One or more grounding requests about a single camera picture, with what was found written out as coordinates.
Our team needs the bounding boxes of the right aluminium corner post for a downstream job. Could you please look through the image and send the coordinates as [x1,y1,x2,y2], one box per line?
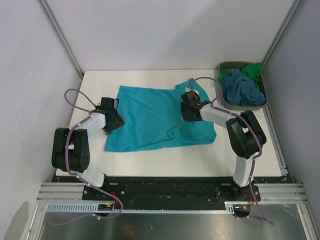
[261,0,305,71]

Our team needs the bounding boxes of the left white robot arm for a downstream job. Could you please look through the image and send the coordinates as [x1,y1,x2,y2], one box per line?
[51,97,125,200]

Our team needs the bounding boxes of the aluminium frame rail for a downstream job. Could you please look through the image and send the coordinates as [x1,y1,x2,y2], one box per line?
[36,182,85,203]

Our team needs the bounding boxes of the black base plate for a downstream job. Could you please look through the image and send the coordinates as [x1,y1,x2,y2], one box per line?
[82,176,261,211]

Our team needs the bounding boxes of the left aluminium corner post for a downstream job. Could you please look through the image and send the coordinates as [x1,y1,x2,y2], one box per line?
[37,0,84,79]

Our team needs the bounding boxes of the white slotted cable duct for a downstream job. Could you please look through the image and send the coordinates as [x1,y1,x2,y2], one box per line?
[46,201,237,216]

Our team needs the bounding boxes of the grey plastic bin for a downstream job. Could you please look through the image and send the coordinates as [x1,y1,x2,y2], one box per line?
[216,70,267,111]

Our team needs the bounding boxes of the dark blue t-shirt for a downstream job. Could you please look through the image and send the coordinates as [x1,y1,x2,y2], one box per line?
[218,69,266,107]

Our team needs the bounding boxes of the aluminium corner post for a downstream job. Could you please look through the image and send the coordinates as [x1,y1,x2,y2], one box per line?
[261,0,305,71]
[37,0,84,79]

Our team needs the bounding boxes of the teal t-shirt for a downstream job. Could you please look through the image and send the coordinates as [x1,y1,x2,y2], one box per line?
[104,78,217,153]

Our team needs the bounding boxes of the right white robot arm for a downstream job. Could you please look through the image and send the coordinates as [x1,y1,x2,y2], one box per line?
[180,90,267,201]

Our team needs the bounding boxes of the green t-shirt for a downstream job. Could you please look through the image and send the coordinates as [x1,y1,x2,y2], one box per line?
[217,61,262,90]

